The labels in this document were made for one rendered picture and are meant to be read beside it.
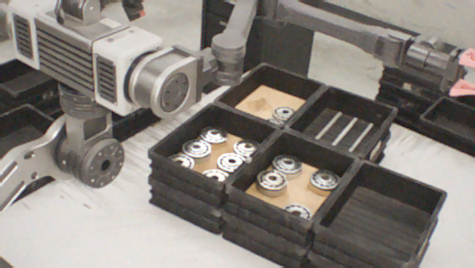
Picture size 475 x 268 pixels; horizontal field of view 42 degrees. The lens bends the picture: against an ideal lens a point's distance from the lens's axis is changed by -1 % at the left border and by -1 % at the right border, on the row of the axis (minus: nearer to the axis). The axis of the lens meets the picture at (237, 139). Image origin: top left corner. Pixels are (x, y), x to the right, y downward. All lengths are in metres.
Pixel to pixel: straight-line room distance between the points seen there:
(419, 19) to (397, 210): 3.35
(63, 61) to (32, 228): 0.79
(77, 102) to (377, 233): 1.01
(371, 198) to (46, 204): 1.10
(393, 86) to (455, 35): 1.74
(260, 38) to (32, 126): 1.33
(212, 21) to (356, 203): 1.90
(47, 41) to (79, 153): 0.30
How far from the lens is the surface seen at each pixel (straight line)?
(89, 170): 1.60
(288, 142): 2.18
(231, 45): 1.42
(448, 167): 2.60
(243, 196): 1.87
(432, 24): 5.26
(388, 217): 2.05
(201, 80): 1.37
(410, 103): 3.56
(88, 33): 1.40
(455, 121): 3.35
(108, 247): 2.03
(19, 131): 2.97
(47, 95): 3.18
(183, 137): 2.18
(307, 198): 2.05
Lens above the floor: 2.12
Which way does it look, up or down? 35 degrees down
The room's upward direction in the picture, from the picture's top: 5 degrees clockwise
